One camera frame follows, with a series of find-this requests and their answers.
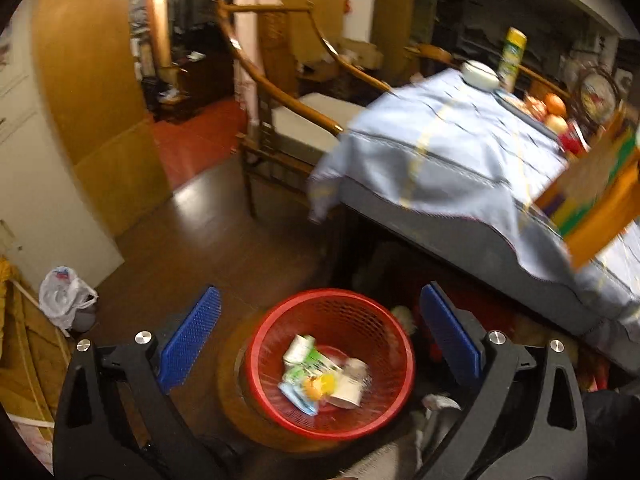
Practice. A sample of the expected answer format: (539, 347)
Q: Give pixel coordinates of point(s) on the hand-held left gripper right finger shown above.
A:
(450, 335)

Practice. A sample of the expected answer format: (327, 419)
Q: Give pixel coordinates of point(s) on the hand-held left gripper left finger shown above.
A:
(192, 335)

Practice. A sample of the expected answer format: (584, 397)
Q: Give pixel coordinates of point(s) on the white paper cup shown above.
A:
(350, 385)

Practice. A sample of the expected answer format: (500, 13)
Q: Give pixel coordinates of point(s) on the green white milk carton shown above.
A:
(302, 355)

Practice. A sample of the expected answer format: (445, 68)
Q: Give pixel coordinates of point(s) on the red mesh basket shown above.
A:
(320, 310)

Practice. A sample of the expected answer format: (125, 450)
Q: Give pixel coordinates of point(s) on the yellow ribbon bow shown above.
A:
(321, 386)

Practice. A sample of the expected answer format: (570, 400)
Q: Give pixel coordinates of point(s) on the printed cardboard box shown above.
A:
(590, 195)

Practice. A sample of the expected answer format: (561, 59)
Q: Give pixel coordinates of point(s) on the white cloth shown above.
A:
(440, 404)

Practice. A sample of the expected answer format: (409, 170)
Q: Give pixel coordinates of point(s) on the dark table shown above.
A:
(450, 232)

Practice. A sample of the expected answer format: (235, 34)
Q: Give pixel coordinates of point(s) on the small grey bin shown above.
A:
(84, 321)

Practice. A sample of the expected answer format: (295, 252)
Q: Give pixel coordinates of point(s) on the white plastic bag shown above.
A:
(60, 295)

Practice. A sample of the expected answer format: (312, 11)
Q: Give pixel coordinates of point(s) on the blue striped tablecloth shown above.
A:
(450, 150)

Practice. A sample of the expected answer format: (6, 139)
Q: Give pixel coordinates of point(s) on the red snack packet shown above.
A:
(572, 141)

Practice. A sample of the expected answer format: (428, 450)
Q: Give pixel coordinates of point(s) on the yellow apple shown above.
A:
(556, 124)

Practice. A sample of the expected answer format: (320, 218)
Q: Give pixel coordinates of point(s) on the clear packet of biscuits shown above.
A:
(534, 108)

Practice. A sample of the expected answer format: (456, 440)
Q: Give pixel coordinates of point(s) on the blue fruit plate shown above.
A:
(505, 99)

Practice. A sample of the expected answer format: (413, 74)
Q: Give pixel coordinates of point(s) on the white seat cushion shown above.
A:
(310, 120)

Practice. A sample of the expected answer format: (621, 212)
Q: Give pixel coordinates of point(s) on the orange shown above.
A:
(555, 105)

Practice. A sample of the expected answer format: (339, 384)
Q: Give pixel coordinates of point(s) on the white lidded ceramic jar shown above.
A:
(479, 74)

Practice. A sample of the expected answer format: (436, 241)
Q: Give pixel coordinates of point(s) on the round-backed wooden chair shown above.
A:
(430, 54)

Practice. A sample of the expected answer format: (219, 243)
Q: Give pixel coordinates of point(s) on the round embroidered table screen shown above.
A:
(597, 95)

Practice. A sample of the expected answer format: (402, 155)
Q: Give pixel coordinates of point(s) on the yellow green spray can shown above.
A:
(512, 60)

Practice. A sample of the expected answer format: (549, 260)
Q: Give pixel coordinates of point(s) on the cardboard boxes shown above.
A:
(360, 52)

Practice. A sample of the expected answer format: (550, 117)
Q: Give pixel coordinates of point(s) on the white red patterned curtain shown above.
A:
(245, 35)

